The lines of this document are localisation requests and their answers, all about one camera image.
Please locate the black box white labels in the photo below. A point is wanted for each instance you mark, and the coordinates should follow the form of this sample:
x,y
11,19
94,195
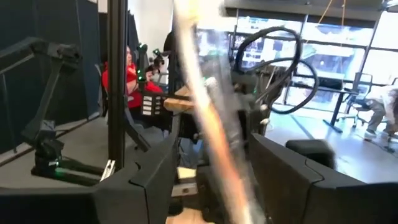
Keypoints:
x,y
152,105

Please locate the black vertical rig post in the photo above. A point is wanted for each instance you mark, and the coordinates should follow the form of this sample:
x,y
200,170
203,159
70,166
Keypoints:
x,y
116,77

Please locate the black office chair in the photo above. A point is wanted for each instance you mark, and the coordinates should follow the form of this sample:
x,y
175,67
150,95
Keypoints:
x,y
360,102

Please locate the black background robot arm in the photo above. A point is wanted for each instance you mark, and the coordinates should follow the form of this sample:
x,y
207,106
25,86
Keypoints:
x,y
46,102

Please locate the wooden background table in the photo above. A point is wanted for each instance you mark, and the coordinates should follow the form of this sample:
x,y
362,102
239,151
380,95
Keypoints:
x,y
177,104

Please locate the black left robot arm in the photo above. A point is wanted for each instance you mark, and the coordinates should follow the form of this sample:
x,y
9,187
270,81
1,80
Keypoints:
x,y
276,84

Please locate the silver angle bracket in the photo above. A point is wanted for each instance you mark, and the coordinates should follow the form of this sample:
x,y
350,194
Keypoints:
x,y
107,171

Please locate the black desk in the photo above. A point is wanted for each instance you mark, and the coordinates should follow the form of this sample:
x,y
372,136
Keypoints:
x,y
339,105

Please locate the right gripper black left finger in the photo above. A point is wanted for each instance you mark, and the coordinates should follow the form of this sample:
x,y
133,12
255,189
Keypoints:
x,y
93,208

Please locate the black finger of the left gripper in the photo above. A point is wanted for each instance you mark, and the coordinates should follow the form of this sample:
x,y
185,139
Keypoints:
x,y
311,152

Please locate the orange toothbrush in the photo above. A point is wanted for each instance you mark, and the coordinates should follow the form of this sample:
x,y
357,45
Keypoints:
x,y
214,124

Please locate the dark blue partition panel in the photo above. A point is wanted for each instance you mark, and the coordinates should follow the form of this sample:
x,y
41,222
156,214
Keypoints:
x,y
77,62

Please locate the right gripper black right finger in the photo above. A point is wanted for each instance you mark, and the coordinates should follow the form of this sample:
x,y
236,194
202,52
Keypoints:
x,y
311,205

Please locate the person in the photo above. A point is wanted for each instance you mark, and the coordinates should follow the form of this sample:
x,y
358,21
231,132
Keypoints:
x,y
382,102
133,96

